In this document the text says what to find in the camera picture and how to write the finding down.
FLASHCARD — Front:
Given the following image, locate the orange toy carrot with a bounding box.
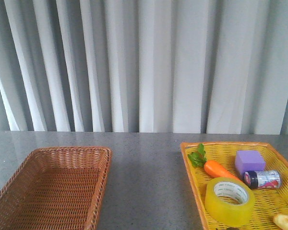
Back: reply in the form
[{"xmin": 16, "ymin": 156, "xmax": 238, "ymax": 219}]
[{"xmin": 187, "ymin": 143, "xmax": 240, "ymax": 181}]

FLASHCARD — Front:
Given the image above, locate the toy bread loaf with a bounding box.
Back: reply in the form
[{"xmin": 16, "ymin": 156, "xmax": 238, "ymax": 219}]
[{"xmin": 273, "ymin": 213, "xmax": 288, "ymax": 230}]

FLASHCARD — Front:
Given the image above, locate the purple foam cube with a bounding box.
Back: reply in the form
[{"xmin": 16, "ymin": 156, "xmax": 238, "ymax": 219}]
[{"xmin": 235, "ymin": 150, "xmax": 266, "ymax": 179}]

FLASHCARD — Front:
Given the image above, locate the small labelled jar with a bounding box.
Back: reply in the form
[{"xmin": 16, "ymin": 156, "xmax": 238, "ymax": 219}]
[{"xmin": 243, "ymin": 170, "xmax": 281, "ymax": 189}]

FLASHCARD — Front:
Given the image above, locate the brown wicker basket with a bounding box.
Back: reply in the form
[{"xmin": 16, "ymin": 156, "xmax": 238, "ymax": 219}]
[{"xmin": 0, "ymin": 146, "xmax": 112, "ymax": 230}]

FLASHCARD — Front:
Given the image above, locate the grey pleated curtain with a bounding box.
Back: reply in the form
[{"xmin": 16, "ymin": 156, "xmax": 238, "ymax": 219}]
[{"xmin": 0, "ymin": 0, "xmax": 288, "ymax": 135}]

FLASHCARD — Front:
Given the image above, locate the yellow wicker basket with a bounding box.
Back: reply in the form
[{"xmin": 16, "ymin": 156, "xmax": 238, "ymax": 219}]
[{"xmin": 180, "ymin": 141, "xmax": 288, "ymax": 230}]

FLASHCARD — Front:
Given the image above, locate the yellow tape roll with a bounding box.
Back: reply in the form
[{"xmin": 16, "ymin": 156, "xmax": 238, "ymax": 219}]
[{"xmin": 204, "ymin": 177, "xmax": 255, "ymax": 227}]

